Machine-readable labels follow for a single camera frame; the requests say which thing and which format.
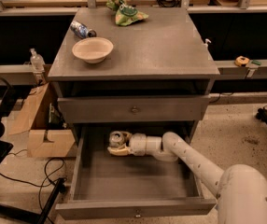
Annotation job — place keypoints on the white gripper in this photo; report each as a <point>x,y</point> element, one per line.
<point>137,144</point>

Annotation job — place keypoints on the white green 7up can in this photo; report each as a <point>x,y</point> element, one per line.
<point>117,139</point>

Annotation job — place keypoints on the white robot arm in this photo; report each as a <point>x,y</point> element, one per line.
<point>241,190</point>

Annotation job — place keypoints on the open grey bottom drawer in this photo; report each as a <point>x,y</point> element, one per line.
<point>106,186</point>

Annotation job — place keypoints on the closed grey upper drawer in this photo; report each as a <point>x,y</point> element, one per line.
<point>133,108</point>

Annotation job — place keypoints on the grey wooden drawer cabinet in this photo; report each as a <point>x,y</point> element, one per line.
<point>161,56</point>

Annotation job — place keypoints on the cardboard box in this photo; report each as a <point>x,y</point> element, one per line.
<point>44,140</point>

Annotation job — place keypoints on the white ceramic bowl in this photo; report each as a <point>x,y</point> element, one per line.
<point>93,49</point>

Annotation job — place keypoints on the clear hand sanitizer bottle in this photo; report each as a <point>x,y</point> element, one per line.
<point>37,61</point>

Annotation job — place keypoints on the small white pump bottle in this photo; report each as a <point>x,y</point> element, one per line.
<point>207,43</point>

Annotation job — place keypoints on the black floor stand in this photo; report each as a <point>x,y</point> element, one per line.
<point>31,217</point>

